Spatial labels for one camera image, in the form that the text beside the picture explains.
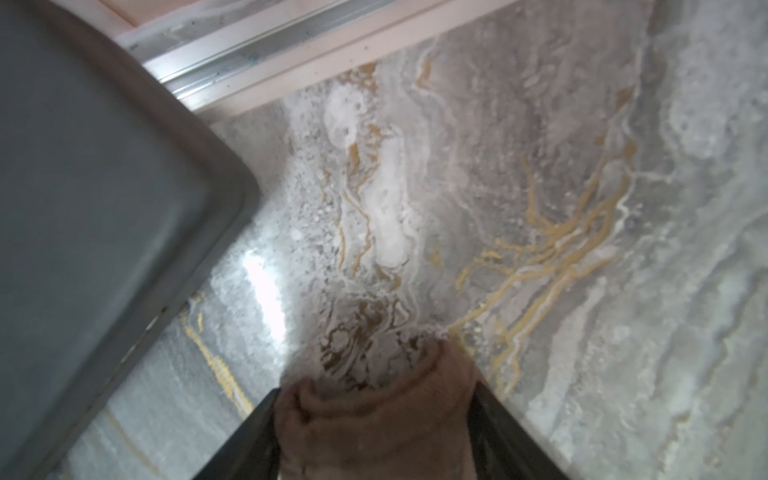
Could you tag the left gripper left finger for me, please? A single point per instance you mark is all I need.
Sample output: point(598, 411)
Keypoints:
point(252, 452)

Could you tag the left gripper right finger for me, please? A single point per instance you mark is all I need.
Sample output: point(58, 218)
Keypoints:
point(501, 448)

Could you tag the brown trousers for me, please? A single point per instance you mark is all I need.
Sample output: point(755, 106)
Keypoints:
point(414, 428)

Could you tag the black rectangular pad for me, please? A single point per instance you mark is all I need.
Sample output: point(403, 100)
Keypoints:
point(116, 202)

